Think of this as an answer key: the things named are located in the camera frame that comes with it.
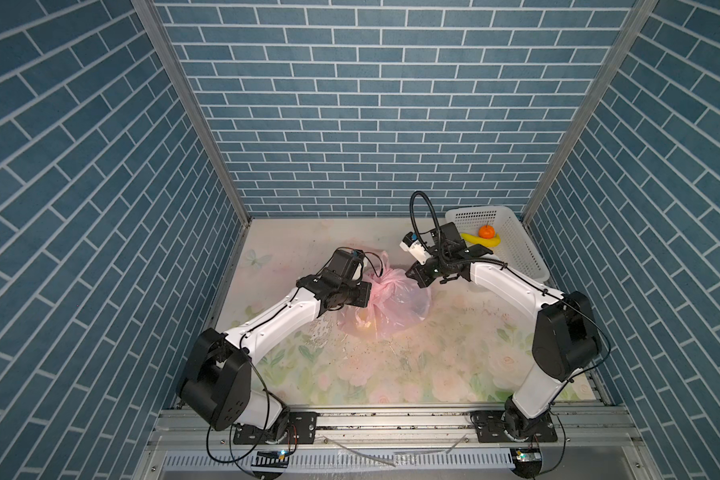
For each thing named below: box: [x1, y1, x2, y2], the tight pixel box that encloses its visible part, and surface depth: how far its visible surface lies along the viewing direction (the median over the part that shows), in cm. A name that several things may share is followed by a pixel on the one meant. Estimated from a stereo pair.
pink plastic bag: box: [337, 251, 431, 339], surface depth 88 cm
